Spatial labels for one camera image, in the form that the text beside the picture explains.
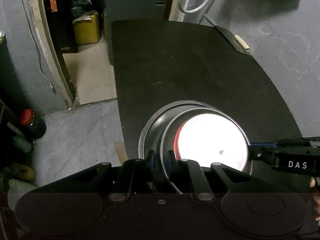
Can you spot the dark cabinet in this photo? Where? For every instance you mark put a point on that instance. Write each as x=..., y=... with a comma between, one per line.
x=137, y=0

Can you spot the person's right hand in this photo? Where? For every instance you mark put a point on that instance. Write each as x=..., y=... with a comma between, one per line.
x=317, y=202

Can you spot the cream door frame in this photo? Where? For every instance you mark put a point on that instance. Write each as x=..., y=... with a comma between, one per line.
x=47, y=42

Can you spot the pale green container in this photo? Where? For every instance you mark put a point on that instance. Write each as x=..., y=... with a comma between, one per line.
x=21, y=190

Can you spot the dark wooden door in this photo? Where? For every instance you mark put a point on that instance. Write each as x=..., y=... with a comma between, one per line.
x=62, y=17

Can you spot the yellow container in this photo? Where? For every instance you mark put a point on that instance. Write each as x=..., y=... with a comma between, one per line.
x=86, y=30

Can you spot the steel plate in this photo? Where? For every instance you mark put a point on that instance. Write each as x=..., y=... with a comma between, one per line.
x=155, y=122

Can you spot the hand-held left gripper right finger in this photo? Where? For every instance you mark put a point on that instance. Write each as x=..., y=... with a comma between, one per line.
x=171, y=161

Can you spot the cardboard sheet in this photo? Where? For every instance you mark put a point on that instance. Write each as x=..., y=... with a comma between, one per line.
x=92, y=75

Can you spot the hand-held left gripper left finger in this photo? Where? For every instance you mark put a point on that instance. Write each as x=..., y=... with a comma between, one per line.
x=151, y=160

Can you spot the steel bowl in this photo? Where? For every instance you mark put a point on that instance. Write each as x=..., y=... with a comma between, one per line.
x=170, y=130

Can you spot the orange sheet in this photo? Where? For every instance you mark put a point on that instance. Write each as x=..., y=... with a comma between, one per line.
x=52, y=1

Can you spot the green bottle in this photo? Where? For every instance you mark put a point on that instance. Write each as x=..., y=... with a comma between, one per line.
x=23, y=144

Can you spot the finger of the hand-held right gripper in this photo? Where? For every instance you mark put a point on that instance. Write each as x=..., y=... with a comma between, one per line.
x=265, y=155
x=262, y=144

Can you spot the black plastic bag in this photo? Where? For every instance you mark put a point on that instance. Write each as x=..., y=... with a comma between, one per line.
x=82, y=0

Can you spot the dark jar with red lid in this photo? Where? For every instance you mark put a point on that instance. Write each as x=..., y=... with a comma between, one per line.
x=32, y=125

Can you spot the white ceramic bowl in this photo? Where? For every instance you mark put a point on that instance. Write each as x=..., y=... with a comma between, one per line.
x=178, y=142
x=212, y=140

